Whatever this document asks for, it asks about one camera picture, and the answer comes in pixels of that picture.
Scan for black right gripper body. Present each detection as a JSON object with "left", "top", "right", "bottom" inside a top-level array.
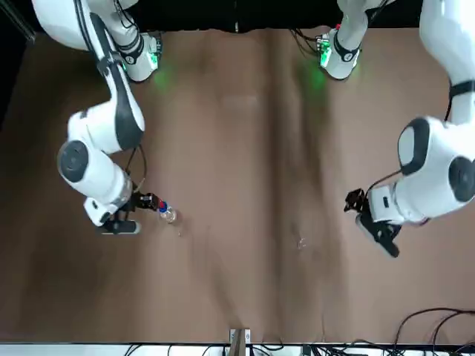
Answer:
[{"left": 127, "top": 191, "right": 157, "bottom": 213}]

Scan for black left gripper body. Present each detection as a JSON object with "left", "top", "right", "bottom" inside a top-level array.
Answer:
[{"left": 356, "top": 189, "right": 373, "bottom": 216}]

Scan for clear bottle with blue cap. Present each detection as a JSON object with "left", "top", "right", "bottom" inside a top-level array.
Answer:
[{"left": 158, "top": 201, "right": 178, "bottom": 225}]

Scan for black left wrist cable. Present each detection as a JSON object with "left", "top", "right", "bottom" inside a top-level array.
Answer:
[{"left": 365, "top": 169, "right": 405, "bottom": 196}]

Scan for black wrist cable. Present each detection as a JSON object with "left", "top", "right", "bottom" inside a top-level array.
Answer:
[
  {"left": 125, "top": 143, "right": 148, "bottom": 196},
  {"left": 365, "top": 169, "right": 405, "bottom": 196}
]

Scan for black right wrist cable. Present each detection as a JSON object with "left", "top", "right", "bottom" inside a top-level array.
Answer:
[{"left": 125, "top": 143, "right": 148, "bottom": 196}]

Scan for looping black cables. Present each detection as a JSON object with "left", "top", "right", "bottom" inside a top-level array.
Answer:
[{"left": 392, "top": 306, "right": 475, "bottom": 356}]

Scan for black cable bundle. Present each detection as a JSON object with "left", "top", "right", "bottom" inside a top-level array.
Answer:
[{"left": 124, "top": 343, "right": 394, "bottom": 356}]

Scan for aluminium camera post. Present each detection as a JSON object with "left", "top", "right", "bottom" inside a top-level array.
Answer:
[{"left": 228, "top": 327, "right": 251, "bottom": 356}]

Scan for black left arm base cable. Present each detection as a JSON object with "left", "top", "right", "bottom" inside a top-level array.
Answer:
[{"left": 291, "top": 27, "right": 324, "bottom": 56}]

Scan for aluminium frame rail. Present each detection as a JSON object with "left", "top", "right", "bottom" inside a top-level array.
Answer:
[{"left": 0, "top": 0, "right": 37, "bottom": 42}]

